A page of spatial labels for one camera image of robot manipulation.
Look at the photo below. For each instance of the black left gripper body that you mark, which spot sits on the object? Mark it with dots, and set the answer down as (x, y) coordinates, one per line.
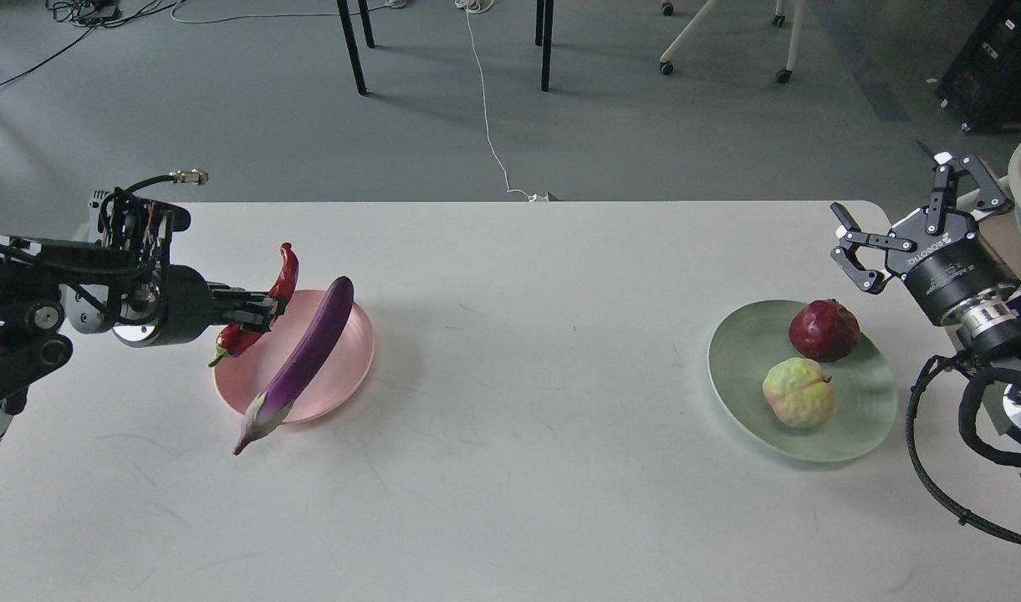
(187, 305)

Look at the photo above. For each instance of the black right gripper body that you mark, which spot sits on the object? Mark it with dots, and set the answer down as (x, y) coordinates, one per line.
(949, 268)

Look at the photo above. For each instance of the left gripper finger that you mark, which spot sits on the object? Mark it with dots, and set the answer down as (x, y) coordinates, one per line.
(224, 294)
(259, 320)

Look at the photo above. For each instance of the red chili pepper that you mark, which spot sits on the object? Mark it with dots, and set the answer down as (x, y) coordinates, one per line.
(233, 340)

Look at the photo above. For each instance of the purple eggplant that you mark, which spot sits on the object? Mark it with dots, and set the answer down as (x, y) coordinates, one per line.
(270, 407)

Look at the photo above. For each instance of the dark red pomegranate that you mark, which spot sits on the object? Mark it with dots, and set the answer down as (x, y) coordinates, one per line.
(824, 331)

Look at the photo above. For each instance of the yellow green peach fruit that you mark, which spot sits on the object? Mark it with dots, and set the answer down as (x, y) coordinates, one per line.
(799, 393)

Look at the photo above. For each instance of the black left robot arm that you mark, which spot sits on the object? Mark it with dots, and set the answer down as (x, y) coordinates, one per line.
(120, 280)

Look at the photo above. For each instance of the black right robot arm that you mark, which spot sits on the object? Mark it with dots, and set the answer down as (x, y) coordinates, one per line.
(988, 357)

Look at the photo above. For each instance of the pink plate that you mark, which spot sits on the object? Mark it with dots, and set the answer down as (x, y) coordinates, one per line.
(238, 380)

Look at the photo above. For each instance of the black equipment cart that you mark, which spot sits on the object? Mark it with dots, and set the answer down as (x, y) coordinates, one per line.
(982, 86)

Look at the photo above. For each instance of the green plate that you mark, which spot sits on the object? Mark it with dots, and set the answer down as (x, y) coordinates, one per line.
(754, 338)

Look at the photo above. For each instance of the white chair base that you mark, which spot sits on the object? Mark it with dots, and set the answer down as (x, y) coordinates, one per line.
(702, 42)

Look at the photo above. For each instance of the black table leg left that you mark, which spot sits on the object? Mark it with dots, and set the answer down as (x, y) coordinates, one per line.
(352, 44)

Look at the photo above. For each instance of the black table leg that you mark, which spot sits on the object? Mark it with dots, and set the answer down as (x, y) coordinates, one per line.
(543, 33)
(352, 44)

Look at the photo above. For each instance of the black table leg right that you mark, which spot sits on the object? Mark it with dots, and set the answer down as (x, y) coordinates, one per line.
(543, 33)

